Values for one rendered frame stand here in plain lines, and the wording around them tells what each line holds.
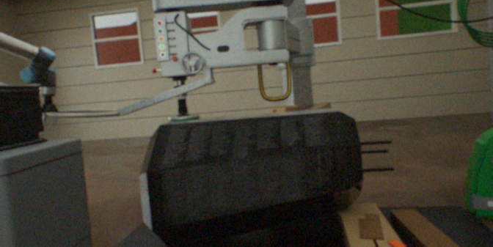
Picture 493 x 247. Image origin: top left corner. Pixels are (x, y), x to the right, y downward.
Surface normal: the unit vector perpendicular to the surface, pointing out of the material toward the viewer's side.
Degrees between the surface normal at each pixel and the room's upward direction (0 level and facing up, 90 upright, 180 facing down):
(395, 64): 90
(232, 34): 90
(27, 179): 90
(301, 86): 90
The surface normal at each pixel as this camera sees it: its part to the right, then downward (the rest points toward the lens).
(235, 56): 0.01, 0.05
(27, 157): 0.99, -0.08
